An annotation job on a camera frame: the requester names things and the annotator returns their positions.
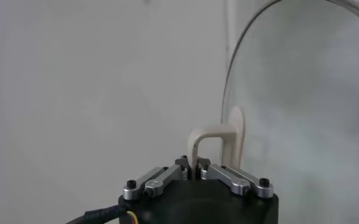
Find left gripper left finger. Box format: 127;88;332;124
123;155;190;201

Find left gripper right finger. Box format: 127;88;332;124
197;157;274;199

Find glass lid with beige handle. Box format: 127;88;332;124
187;0;359;224

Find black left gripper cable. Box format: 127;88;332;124
65;203;138;224

